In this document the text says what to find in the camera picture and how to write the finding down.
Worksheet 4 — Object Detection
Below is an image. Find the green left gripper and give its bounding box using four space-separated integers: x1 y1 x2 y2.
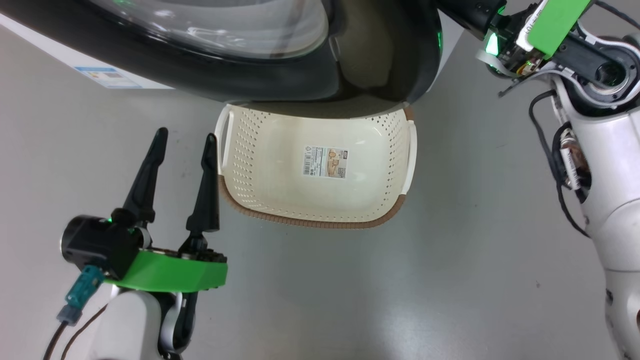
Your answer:
102 127 229 293

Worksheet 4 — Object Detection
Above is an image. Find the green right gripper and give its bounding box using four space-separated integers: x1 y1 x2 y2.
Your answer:
435 0 593 78

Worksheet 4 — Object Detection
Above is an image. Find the black glass washing machine door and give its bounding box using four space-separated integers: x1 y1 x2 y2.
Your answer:
0 0 446 121

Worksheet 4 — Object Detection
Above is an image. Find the cream perforated laundry basket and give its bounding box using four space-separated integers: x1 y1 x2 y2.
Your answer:
214 104 417 230

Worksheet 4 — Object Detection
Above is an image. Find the basket product label sticker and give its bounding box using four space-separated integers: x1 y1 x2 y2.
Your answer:
302 145 349 179

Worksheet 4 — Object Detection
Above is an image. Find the blue energy label sticker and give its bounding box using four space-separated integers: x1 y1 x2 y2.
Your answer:
75 66 144 90

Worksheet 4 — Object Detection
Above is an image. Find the thin dark left arm cable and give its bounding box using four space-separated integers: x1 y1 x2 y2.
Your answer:
60 305 108 360

